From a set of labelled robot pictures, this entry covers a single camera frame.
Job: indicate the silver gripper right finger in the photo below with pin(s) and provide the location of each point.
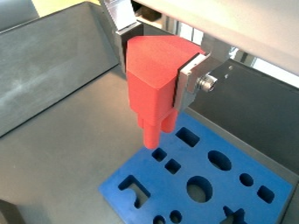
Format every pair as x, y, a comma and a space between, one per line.
194, 74

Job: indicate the red three prong block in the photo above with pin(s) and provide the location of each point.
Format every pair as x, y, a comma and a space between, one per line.
154, 58

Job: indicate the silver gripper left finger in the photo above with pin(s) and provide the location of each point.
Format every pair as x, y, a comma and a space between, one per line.
126, 27

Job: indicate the blue shape sorting board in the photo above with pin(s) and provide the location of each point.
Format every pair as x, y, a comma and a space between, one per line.
195, 180

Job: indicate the grey metal bin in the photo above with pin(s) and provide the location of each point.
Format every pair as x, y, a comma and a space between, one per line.
69, 131

